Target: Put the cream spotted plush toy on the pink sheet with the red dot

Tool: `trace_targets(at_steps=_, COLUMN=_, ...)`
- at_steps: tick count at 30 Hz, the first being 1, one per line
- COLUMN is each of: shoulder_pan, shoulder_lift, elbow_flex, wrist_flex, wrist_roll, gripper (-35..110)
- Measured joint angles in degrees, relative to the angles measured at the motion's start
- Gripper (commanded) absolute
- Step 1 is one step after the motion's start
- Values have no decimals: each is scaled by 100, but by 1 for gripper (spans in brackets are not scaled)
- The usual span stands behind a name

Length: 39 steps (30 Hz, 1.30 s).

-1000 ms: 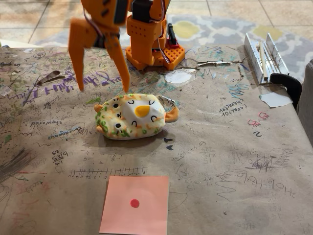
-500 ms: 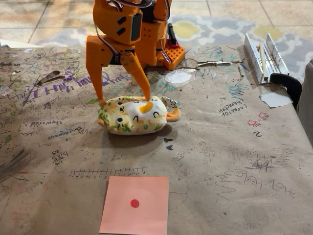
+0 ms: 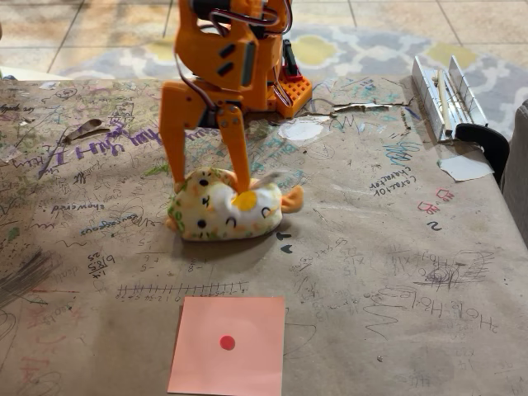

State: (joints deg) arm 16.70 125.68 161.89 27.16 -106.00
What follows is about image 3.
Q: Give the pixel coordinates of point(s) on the orange gripper black servo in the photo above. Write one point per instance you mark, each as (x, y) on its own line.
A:
(194, 97)

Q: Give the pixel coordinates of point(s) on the plush chick toy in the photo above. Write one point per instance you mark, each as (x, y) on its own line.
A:
(218, 214)

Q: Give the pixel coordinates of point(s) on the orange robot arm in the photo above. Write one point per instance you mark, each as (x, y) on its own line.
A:
(274, 62)

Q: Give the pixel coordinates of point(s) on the torn brown paper curl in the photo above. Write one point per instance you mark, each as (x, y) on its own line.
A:
(84, 128)

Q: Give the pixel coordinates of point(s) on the grey yellow patterned rug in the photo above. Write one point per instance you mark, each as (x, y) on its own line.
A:
(371, 53)

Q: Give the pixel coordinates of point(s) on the scribbled brown paper table cover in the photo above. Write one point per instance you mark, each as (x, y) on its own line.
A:
(371, 288)

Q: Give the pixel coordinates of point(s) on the aluminium miter box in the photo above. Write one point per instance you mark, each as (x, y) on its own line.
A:
(429, 95)

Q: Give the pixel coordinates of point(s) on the pink square paper sheet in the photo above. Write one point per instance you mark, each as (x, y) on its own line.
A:
(229, 363)

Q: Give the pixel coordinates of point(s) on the thin wooden dowel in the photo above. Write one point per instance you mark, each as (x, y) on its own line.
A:
(443, 99)

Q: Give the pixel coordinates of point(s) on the white tape piece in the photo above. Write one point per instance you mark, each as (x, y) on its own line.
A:
(466, 167)

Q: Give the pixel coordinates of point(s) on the grey upholstered chair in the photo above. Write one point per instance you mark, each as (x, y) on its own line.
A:
(517, 165)

